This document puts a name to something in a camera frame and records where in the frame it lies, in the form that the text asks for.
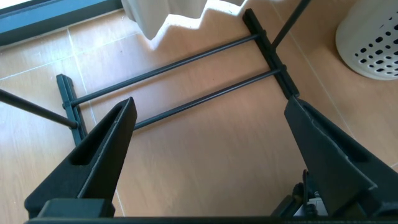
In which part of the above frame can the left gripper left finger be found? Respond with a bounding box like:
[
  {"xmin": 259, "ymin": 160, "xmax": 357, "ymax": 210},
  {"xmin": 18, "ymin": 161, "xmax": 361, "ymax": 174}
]
[{"xmin": 24, "ymin": 96, "xmax": 138, "ymax": 218}]

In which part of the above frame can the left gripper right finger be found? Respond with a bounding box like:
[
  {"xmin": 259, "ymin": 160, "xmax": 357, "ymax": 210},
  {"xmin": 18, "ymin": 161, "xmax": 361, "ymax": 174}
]
[{"xmin": 284, "ymin": 95, "xmax": 398, "ymax": 218}]

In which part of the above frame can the black clothes rack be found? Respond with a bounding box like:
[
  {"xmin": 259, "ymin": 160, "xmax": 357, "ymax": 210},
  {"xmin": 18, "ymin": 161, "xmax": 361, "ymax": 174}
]
[{"xmin": 0, "ymin": 0, "xmax": 312, "ymax": 147}]

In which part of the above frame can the white laundry basket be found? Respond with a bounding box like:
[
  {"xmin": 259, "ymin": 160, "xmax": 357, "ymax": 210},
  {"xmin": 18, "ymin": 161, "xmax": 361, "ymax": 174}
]
[{"xmin": 335, "ymin": 0, "xmax": 398, "ymax": 81}]

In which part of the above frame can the beige curtain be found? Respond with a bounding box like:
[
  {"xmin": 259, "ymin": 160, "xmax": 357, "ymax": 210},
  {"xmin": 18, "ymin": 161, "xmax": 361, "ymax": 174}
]
[{"xmin": 121, "ymin": 0, "xmax": 290, "ymax": 40}]

